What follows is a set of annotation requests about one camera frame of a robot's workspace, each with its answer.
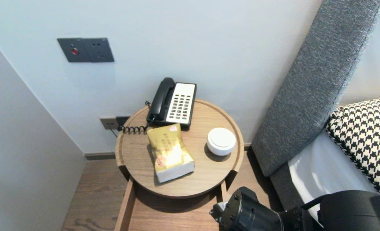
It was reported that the white round lidded container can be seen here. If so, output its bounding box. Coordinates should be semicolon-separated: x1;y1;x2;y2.
207;127;237;157

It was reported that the gold tissue pack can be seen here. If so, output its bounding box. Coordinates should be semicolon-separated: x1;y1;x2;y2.
147;124;195;183

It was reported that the curved-front wooden drawer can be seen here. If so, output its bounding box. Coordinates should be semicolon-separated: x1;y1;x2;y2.
115;178;229;231

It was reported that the black telephone base white keypad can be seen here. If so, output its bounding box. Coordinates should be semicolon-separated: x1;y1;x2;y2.
147;82;197;130

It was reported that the black telephone handset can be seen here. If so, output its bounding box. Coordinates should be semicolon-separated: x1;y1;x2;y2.
149;78;176;121

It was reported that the round wooden side table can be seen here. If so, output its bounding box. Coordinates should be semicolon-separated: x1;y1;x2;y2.
116;99;245;199

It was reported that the grey fabric headboard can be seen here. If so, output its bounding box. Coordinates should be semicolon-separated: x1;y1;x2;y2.
251;0;380;177

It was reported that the white bed sheet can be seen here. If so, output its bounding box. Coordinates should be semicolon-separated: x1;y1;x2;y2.
287;130;380;222

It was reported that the black white houndstooth pillow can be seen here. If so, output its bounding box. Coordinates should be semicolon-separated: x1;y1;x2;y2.
325;96;380;194

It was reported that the coiled black telephone cord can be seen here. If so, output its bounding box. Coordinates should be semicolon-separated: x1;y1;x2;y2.
118;101;155;135

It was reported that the small grey wall outlet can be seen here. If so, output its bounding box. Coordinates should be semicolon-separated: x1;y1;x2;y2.
100;117;119;131

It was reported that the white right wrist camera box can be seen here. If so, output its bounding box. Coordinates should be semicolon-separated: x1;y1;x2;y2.
213;201;229;214

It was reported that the dark grey wall socket plate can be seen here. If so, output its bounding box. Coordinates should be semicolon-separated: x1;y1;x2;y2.
82;38;115;63

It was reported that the grey fabric bed frame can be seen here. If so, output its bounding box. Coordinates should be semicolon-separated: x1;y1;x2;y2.
270;164;306;212

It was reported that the dark grey red-button wall switch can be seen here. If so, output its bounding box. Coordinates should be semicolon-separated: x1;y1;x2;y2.
57;38;91;63

